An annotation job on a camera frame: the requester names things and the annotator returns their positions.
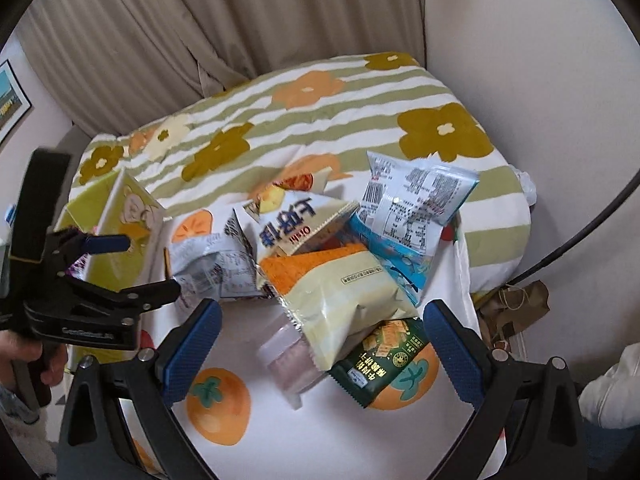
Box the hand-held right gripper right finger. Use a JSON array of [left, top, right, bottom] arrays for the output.
[[422, 299, 586, 480]]

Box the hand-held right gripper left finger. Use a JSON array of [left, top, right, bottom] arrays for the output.
[[56, 297, 223, 480]]

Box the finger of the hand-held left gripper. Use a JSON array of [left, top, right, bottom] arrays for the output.
[[70, 280, 182, 318], [47, 227, 132, 267]]

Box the green cardboard box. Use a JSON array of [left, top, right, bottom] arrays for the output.
[[54, 169, 173, 288]]

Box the clear plastic snack box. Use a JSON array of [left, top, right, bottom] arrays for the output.
[[256, 316, 323, 409]]

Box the yellow orange snack packet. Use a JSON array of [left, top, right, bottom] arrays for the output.
[[259, 244, 420, 372]]

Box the person's left hand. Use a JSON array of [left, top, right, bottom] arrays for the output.
[[0, 330, 69, 390]]

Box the dark green cracker packet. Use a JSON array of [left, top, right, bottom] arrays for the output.
[[327, 317, 432, 409]]

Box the grey headboard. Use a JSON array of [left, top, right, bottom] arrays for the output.
[[57, 124, 98, 163]]

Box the crumpled silver white snack packet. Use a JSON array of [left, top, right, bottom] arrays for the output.
[[169, 236, 262, 305]]

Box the brown paper bag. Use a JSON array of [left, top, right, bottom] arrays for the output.
[[476, 280, 552, 343]]

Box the white black patterned packet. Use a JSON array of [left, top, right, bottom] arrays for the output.
[[222, 205, 260, 257]]

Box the white chips packet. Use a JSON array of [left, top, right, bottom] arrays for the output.
[[234, 187, 360, 263]]

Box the white label snack packet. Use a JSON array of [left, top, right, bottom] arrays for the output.
[[359, 150, 480, 252]]

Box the black curved lamp pole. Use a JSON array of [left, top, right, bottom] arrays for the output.
[[500, 164, 640, 292]]

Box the white garment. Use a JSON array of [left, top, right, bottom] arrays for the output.
[[579, 342, 640, 430]]

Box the white plastic bag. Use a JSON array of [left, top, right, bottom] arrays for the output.
[[514, 169, 540, 207]]

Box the flower print striped blanket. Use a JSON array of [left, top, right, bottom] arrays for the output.
[[69, 51, 535, 306]]

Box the beige curtain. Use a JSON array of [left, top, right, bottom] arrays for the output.
[[15, 0, 426, 136]]

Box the wall poster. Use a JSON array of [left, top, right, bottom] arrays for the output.
[[0, 57, 33, 147]]

